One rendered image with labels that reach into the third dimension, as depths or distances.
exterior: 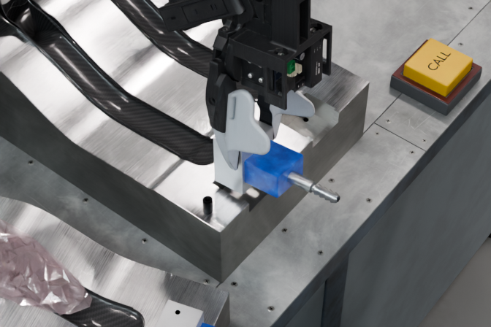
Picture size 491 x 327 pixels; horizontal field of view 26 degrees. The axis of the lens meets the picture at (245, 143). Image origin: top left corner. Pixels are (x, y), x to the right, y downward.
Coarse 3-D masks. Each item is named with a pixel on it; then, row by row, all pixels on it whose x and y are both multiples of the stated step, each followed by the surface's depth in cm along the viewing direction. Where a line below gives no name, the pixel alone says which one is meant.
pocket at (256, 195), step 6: (222, 186) 109; (252, 186) 110; (228, 192) 110; (234, 192) 110; (246, 192) 110; (252, 192) 110; (258, 192) 110; (264, 192) 108; (240, 198) 109; (246, 198) 109; (252, 198) 109; (258, 198) 107; (252, 204) 107
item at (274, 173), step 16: (272, 128) 104; (272, 144) 104; (224, 160) 103; (240, 160) 102; (256, 160) 102; (272, 160) 102; (288, 160) 102; (224, 176) 104; (240, 176) 103; (256, 176) 102; (272, 176) 100; (288, 176) 102; (240, 192) 104; (272, 192) 102; (320, 192) 100; (336, 192) 100
